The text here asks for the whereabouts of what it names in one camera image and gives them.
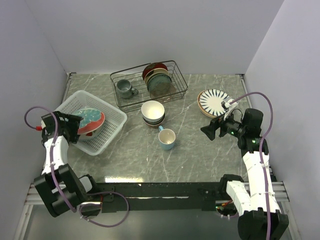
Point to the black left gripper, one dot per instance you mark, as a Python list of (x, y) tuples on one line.
[(73, 122)]

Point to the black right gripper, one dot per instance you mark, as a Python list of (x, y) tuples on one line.
[(210, 130)]

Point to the red teal flower plate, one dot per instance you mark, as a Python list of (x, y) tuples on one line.
[(91, 119)]

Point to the blue striped white plate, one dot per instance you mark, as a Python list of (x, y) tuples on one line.
[(212, 101)]

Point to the watermelon pattern plate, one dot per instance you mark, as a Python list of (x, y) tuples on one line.
[(90, 135)]

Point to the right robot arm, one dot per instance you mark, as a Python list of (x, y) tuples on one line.
[(259, 215)]

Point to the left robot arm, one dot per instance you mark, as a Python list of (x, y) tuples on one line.
[(58, 186)]

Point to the white plastic bin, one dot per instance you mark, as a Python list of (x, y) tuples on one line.
[(115, 120)]

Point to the orange bear plate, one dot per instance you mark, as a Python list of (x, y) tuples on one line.
[(203, 112)]

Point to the light blue mug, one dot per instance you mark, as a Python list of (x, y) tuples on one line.
[(166, 137)]

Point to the grey green mug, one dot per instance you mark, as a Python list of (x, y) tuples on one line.
[(125, 89)]

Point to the white top bowl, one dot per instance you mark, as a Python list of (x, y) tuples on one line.
[(152, 111)]

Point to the clear pink glass plate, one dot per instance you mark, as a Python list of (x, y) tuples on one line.
[(161, 90)]

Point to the teal plate in rack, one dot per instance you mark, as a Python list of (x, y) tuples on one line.
[(158, 79)]

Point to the cream plate in rack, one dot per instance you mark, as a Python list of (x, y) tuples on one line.
[(155, 72)]

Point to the red plate in rack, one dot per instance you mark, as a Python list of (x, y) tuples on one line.
[(151, 67)]

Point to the black wire dish rack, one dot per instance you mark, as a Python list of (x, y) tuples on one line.
[(134, 75)]

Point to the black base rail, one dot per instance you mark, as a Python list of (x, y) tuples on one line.
[(147, 196)]

